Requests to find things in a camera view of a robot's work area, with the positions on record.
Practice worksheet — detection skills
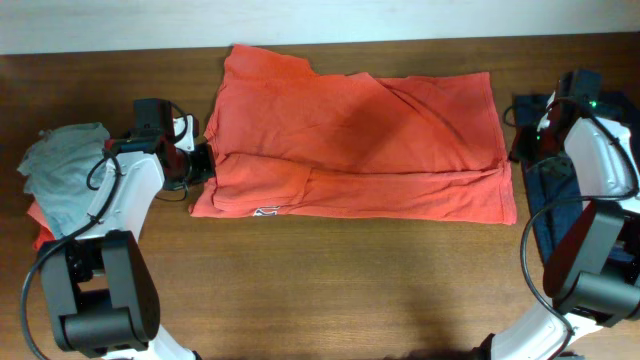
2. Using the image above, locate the orange-red printed t-shirt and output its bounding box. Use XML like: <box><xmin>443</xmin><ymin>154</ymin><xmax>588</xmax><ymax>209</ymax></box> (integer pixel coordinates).
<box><xmin>191</xmin><ymin>45</ymin><xmax>517</xmax><ymax>225</ymax></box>

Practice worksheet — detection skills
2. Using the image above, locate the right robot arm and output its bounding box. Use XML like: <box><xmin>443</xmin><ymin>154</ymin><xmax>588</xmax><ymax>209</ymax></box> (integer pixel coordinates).
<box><xmin>467</xmin><ymin>69</ymin><xmax>639</xmax><ymax>360</ymax></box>

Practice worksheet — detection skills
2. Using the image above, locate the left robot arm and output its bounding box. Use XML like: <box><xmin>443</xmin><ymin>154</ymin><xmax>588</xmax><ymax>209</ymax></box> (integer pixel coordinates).
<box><xmin>30</xmin><ymin>98</ymin><xmax>215</xmax><ymax>360</ymax></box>

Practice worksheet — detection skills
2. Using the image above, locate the navy blue garment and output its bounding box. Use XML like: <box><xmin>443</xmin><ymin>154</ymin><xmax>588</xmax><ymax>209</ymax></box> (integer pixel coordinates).
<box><xmin>510</xmin><ymin>92</ymin><xmax>639</xmax><ymax>263</ymax></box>

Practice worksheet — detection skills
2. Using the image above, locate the grey crumpled shirt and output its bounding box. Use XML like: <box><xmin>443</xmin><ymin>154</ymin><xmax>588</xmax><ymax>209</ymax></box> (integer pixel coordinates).
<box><xmin>17</xmin><ymin>122</ymin><xmax>110</xmax><ymax>239</ymax></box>

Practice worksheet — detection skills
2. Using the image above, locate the red folded shirt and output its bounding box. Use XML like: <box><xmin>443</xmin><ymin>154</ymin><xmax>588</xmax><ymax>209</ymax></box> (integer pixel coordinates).
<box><xmin>32</xmin><ymin>140</ymin><xmax>105</xmax><ymax>250</ymax></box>

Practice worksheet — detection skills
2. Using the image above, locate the salmon pink folded shirt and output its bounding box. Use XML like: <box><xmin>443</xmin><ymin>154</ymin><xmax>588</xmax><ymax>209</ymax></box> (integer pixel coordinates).
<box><xmin>27</xmin><ymin>201</ymin><xmax>51</xmax><ymax>231</ymax></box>

